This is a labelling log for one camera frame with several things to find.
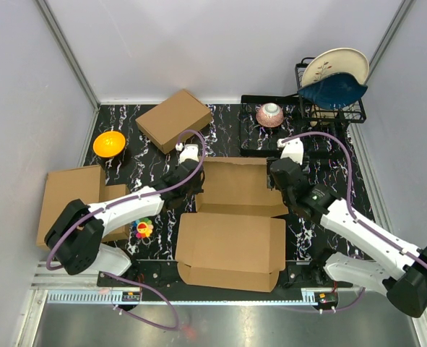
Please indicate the black wire dish rack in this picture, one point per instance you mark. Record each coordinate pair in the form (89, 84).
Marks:
(258, 141)

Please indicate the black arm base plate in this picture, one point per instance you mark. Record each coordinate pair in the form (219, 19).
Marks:
(164, 274)

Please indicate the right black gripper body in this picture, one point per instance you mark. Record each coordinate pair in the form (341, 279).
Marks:
(287, 198)

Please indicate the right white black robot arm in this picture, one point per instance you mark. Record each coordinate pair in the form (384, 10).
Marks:
(397, 269)

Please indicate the blue leaf plate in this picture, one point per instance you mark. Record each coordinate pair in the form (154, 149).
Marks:
(334, 92)

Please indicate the closed cardboard box back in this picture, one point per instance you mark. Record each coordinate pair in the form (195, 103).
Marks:
(163, 123)

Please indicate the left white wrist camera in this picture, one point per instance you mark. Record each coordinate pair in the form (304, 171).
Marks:
(187, 152)

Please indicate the orange bowl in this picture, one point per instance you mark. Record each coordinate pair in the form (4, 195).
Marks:
(109, 144)

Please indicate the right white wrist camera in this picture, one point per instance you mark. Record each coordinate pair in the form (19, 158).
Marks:
(292, 149)

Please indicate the beige cup in rack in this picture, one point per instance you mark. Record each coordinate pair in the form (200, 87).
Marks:
(320, 118)

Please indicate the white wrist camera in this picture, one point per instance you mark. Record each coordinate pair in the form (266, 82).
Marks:
(292, 149)
(187, 152)

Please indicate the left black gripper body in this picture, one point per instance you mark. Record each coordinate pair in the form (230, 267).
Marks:
(193, 190)

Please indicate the pink patterned bowl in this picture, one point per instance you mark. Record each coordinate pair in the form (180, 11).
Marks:
(270, 115)

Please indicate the cream floral plate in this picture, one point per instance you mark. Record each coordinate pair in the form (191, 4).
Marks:
(337, 60)

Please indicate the rainbow flower toy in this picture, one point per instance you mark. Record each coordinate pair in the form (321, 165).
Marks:
(143, 228)

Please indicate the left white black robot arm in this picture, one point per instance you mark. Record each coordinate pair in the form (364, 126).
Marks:
(75, 239)

